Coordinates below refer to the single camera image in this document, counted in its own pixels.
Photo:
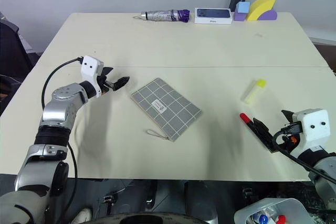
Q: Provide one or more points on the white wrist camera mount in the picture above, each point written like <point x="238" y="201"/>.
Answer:
<point x="315" y="125"/>
<point x="90" y="69"/>

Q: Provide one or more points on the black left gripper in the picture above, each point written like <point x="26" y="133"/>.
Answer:
<point x="105" y="84"/>

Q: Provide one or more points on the purple foam block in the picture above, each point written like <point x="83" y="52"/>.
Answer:
<point x="239" y="16"/>

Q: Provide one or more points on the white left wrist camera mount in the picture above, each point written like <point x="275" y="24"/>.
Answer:
<point x="90" y="69"/>

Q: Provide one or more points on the purple foam half disc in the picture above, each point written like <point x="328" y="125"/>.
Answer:
<point x="269" y="16"/>

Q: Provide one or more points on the dark rounded robot base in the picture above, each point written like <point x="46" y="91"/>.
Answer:
<point x="157" y="218"/>

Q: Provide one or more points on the white shoe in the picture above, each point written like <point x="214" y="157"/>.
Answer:
<point x="82" y="215"/>

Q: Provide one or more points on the white plastic bin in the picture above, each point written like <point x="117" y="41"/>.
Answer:
<point x="288" y="205"/>

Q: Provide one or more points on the black office chair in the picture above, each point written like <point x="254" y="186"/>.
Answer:
<point x="11" y="51"/>

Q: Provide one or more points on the yellow foam arch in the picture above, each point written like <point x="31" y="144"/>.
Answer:
<point x="260" y="6"/>

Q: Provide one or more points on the grey checked fabric pouch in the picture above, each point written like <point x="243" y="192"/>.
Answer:
<point x="168" y="106"/>

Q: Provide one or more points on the yellow capped glue stick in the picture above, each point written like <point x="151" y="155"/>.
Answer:
<point x="252" y="94"/>

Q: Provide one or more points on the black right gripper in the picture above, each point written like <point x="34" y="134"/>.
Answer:
<point x="290" y="130"/>

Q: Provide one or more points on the folded silver purple umbrella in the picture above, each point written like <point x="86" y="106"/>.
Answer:
<point x="162" y="15"/>

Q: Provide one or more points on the white phone box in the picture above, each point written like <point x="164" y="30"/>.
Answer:
<point x="213" y="16"/>

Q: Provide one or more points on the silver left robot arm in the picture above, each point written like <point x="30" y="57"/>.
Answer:
<point x="56" y="108"/>

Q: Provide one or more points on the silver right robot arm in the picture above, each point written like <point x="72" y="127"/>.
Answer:
<point x="325" y="165"/>

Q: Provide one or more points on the blue plastic cup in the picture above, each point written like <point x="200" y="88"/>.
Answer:
<point x="262" y="218"/>

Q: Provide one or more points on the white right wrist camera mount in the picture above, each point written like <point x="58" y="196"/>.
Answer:
<point x="315" y="125"/>

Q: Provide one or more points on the red capped black marker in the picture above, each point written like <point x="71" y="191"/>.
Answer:
<point x="244" y="117"/>

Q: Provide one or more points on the light blue foam cube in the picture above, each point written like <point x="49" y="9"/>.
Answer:
<point x="242" y="7"/>

